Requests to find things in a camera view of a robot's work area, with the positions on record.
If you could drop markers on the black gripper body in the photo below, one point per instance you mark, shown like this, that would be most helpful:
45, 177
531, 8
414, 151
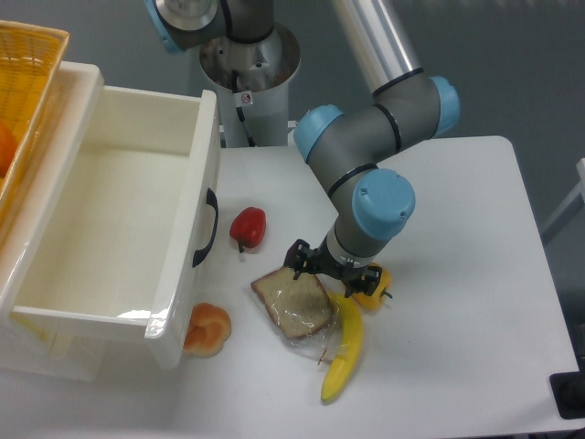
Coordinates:
325, 263

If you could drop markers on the red bell pepper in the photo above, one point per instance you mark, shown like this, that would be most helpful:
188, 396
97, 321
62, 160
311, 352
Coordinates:
248, 228

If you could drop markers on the white bracket with bolt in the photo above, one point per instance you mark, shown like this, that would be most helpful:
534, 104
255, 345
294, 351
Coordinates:
291, 126

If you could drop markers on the white drawer cabinet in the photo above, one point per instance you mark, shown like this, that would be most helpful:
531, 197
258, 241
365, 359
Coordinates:
24, 346

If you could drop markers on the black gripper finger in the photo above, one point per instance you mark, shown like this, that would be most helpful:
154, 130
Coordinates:
301, 258
364, 280

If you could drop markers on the orange bread roll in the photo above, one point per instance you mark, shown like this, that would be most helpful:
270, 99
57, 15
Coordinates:
208, 329

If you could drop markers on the black device at table edge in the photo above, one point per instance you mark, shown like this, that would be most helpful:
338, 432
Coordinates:
568, 392

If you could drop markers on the white plastic drawer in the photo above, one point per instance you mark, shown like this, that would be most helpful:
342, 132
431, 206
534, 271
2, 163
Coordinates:
115, 261

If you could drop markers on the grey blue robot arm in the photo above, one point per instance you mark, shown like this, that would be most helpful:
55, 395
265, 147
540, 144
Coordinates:
344, 151

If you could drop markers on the yellow banana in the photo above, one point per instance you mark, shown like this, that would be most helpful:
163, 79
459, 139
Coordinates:
350, 348

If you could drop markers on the toast slice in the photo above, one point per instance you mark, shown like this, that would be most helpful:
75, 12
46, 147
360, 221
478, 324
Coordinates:
298, 312

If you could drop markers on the yellow bell pepper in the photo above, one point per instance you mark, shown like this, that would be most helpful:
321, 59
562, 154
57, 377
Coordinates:
373, 303

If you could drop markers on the yellow woven basket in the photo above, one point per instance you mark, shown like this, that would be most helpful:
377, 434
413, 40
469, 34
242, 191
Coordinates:
30, 58

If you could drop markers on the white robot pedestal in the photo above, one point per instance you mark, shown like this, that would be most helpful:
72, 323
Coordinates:
252, 85

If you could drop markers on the black drawer handle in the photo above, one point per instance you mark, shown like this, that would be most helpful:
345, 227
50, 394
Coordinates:
201, 253

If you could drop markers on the white metal frame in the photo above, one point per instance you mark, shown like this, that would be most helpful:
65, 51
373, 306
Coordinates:
566, 210

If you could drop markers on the orange fruit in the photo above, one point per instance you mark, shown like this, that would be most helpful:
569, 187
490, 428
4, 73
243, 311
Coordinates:
8, 147

